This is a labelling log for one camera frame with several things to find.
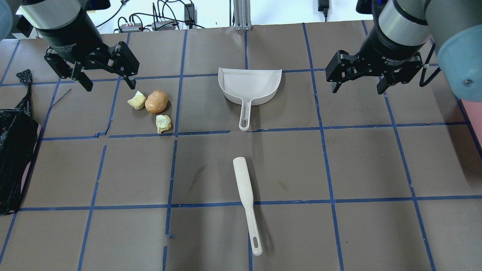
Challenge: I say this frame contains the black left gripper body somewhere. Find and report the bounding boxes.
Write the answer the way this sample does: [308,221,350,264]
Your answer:
[37,11,109,72]

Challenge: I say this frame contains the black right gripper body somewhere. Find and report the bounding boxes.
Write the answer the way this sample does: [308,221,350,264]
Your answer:
[356,26,422,76]

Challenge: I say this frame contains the yellow sponge chunk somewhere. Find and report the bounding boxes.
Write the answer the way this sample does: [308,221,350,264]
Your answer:
[127,91,147,110]
[156,114,172,134]

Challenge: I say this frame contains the brown potato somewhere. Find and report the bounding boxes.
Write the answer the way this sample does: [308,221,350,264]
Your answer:
[145,90,169,114]

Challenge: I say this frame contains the beige plastic dustpan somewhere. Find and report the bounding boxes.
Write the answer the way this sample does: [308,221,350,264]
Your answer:
[218,67,282,131]

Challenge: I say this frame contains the beige hand brush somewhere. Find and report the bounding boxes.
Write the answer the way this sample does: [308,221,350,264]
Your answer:
[233,157,263,257]

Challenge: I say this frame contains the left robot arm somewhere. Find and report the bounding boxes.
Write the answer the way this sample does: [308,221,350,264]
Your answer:
[1,0,140,91]

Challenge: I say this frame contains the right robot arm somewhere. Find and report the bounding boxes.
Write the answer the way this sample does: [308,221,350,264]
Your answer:
[325,0,482,102]

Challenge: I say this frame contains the black bag lined bin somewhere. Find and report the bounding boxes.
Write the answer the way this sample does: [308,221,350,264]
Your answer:
[0,69,41,216]

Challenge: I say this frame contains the power adapters and cables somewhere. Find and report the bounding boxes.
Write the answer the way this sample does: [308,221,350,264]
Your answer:
[94,0,206,33]

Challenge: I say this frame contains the aluminium frame post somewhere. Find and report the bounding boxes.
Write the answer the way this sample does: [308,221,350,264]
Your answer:
[233,0,252,31]

